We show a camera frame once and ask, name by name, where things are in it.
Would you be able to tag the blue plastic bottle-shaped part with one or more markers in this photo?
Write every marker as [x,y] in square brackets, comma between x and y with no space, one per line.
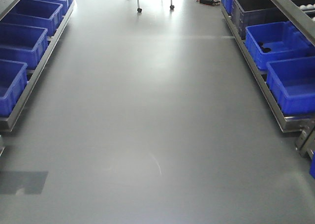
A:
[312,167]

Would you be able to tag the blue bin with black parts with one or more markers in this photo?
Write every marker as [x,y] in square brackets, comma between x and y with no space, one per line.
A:
[276,41]

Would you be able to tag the left metal shelf rack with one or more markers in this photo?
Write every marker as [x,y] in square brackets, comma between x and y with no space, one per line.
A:
[8,124]

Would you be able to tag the dark navy bin right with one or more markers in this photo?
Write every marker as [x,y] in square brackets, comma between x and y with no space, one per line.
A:
[254,12]

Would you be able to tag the blue bin right near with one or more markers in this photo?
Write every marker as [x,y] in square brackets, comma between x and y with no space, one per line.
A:
[292,83]

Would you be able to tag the blue bin left near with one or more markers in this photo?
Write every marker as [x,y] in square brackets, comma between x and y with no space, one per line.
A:
[13,80]

